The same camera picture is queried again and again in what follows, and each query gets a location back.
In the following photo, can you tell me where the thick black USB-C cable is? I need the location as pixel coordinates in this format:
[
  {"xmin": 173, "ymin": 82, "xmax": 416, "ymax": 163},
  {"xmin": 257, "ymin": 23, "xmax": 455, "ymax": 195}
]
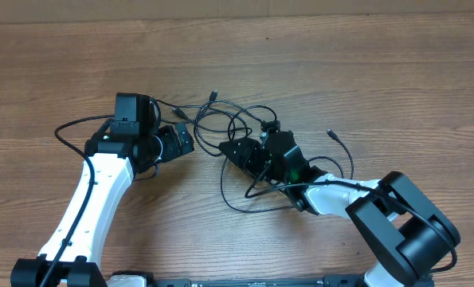
[{"xmin": 170, "ymin": 99, "xmax": 280, "ymax": 157}]

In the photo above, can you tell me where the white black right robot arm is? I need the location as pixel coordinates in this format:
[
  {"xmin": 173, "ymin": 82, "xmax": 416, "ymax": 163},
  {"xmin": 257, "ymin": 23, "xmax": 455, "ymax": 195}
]
[{"xmin": 218, "ymin": 130, "xmax": 460, "ymax": 286}]

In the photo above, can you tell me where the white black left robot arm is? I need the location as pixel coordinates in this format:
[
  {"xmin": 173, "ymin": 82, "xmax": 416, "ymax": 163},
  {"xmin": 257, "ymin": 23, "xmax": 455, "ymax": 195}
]
[{"xmin": 10, "ymin": 92, "xmax": 194, "ymax": 286}]

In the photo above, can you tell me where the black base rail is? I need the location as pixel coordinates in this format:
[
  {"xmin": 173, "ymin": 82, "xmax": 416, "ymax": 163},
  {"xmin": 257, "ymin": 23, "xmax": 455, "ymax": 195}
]
[{"xmin": 104, "ymin": 270, "xmax": 435, "ymax": 287}]

